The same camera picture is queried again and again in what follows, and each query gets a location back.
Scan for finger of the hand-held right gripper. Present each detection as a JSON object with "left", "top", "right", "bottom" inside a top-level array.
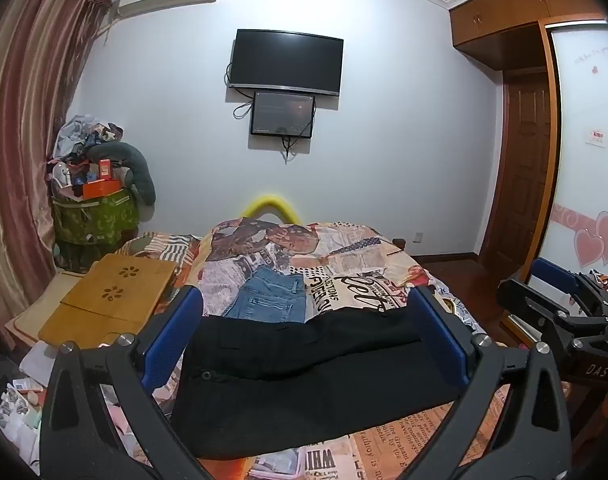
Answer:
[
  {"left": 497, "top": 278, "right": 577, "bottom": 333},
  {"left": 529, "top": 256, "right": 597, "bottom": 311}
]

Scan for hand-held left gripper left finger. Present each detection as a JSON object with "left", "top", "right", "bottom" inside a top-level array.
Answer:
[{"left": 38, "top": 285, "right": 215, "bottom": 480}]

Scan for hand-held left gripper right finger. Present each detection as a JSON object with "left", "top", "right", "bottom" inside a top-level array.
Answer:
[{"left": 409, "top": 285, "right": 572, "bottom": 480}]

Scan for black pants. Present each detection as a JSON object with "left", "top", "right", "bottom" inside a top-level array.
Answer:
[{"left": 170, "top": 307, "right": 485, "bottom": 461}]

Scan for wooden lap desk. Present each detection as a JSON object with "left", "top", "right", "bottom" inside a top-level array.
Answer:
[{"left": 60, "top": 253, "right": 179, "bottom": 322}]

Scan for printed blanket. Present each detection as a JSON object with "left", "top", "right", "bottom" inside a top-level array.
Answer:
[{"left": 116, "top": 217, "right": 515, "bottom": 480}]

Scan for wooden board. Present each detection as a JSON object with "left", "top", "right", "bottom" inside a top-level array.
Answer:
[{"left": 38, "top": 300, "right": 159, "bottom": 351}]

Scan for blue jeans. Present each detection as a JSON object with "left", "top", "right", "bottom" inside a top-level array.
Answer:
[{"left": 223, "top": 266, "right": 307, "bottom": 324}]

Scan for brown wooden door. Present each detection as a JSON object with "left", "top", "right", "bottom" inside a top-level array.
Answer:
[{"left": 481, "top": 67, "right": 552, "bottom": 266}]

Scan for green patterned storage bag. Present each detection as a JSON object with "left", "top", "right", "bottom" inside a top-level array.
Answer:
[{"left": 51, "top": 187, "right": 140, "bottom": 248}]

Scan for orange box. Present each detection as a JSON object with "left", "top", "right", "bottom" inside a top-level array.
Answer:
[{"left": 82, "top": 178, "right": 122, "bottom": 200}]

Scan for yellow foam noodle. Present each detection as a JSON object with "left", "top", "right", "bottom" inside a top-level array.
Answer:
[{"left": 242, "top": 194, "right": 301, "bottom": 223}]

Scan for grey long pillow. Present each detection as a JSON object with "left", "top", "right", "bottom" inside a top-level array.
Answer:
[{"left": 86, "top": 141, "right": 157, "bottom": 206}]

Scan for clutter of small packets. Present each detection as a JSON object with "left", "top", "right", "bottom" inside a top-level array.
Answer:
[{"left": 0, "top": 377, "right": 49, "bottom": 466}]

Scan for pile of clothes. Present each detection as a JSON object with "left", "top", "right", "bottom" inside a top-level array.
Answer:
[{"left": 48, "top": 115, "right": 127, "bottom": 171}]

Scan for striped brown curtain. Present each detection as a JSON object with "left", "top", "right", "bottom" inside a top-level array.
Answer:
[{"left": 0, "top": 0, "right": 119, "bottom": 356}]

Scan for wooden overhead cabinet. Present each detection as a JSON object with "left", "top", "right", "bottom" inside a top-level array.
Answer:
[{"left": 449, "top": 0, "right": 607, "bottom": 68}]

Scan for small black wall monitor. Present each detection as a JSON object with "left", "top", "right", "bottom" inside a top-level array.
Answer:
[{"left": 250, "top": 91, "right": 315, "bottom": 139}]

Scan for black wall television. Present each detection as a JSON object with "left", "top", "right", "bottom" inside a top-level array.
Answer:
[{"left": 227, "top": 29, "right": 345, "bottom": 97}]

